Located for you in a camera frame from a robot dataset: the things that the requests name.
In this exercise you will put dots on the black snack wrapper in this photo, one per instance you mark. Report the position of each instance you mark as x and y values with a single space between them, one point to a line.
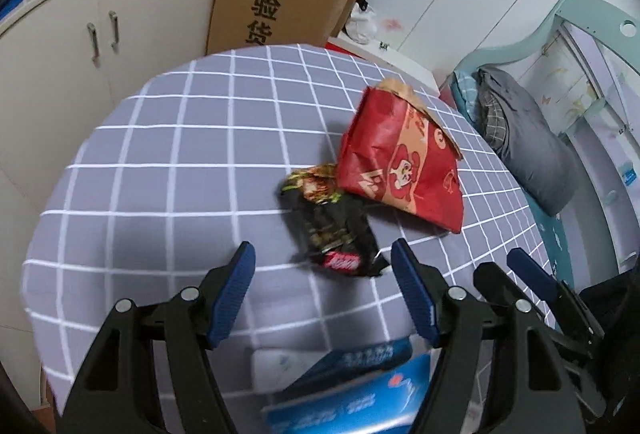
335 224

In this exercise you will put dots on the teal bunk bed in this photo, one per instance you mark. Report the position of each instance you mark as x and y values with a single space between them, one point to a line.
550 29

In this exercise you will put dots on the white step platform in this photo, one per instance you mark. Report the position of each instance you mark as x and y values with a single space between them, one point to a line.
390 59

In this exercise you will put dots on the pale pink butterfly sticker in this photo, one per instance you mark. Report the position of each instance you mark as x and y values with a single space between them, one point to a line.
392 23

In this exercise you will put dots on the dark blue packet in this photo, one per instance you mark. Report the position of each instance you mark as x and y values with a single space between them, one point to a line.
360 356

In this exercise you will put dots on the teal plaid pillow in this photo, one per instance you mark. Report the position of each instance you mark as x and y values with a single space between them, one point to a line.
462 92

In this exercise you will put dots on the bright blue snack packet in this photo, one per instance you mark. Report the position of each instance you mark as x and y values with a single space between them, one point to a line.
350 404

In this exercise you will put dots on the teal bed sheet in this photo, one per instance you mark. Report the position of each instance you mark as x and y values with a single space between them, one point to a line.
550 234

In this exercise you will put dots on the grey checked tablecloth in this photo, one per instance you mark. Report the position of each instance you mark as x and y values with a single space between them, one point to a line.
175 164

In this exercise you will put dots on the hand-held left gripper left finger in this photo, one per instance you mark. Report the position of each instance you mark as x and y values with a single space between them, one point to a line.
230 294

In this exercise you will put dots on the grey duvet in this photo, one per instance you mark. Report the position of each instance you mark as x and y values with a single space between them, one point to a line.
530 144

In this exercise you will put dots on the red paper bag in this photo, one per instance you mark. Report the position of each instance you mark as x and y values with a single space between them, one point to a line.
400 164

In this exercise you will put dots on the grey translucent plastic wrapper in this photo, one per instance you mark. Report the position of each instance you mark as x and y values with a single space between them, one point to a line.
280 366

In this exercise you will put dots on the small blue box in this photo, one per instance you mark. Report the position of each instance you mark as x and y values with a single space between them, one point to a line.
631 174

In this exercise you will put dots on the small white plastic bag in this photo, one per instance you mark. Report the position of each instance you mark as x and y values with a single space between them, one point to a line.
362 24

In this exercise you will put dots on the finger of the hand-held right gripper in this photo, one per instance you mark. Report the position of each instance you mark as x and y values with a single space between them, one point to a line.
530 271
495 281

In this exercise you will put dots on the white low cabinet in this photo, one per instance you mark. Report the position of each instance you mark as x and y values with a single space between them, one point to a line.
75 89

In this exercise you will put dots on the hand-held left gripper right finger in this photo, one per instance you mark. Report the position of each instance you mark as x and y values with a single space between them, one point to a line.
415 294

